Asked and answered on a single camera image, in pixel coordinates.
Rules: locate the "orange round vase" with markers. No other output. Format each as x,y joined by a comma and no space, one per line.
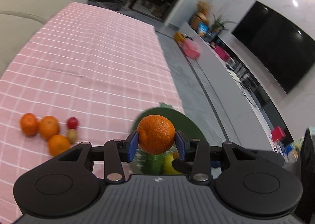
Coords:
197,18

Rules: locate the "pink checkered tablecloth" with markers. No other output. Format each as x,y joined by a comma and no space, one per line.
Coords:
96,65

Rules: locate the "black television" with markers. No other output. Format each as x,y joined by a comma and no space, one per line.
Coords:
280,45

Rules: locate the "orange box on floor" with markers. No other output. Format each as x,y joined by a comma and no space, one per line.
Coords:
179,38

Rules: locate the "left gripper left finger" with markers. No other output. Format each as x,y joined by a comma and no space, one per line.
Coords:
117,152

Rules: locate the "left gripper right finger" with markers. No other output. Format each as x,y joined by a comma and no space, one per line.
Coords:
198,152

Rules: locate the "blue snack bag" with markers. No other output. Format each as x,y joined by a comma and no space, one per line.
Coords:
202,29

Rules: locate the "beige sofa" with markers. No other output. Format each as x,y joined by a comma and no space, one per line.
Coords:
21,19

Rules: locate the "yellow green pear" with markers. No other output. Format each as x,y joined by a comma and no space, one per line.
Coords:
167,164

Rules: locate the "brown kiwi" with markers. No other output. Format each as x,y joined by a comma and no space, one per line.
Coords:
72,135

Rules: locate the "white tv console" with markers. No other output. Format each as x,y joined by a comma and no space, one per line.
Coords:
239,109

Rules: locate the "large orange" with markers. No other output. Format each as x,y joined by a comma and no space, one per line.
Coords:
156,134

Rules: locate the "red cherry tomato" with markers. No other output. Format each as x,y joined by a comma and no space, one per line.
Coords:
72,123

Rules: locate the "green cucumber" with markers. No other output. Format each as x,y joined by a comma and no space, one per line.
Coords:
151,164

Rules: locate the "pink storage box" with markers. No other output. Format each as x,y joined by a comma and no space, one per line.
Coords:
191,49

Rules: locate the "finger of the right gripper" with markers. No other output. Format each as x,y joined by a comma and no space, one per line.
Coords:
182,167

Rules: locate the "potted green plant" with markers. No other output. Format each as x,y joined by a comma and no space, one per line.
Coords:
219,24

